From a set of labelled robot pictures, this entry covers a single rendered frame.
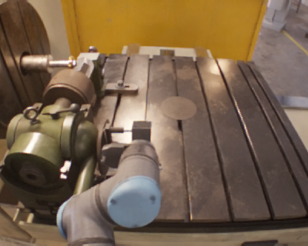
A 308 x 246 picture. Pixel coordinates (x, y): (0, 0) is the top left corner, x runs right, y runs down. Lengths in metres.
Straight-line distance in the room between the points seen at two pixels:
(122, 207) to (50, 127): 0.41
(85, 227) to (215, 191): 0.58
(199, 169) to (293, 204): 0.40
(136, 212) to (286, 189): 0.74
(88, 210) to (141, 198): 0.11
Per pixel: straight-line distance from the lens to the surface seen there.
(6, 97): 0.97
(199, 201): 0.86
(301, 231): 1.08
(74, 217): 0.46
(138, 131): 0.54
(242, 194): 0.92
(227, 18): 3.09
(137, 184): 0.38
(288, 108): 2.29
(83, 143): 0.69
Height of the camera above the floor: 1.75
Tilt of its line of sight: 43 degrees down
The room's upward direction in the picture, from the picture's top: 3 degrees clockwise
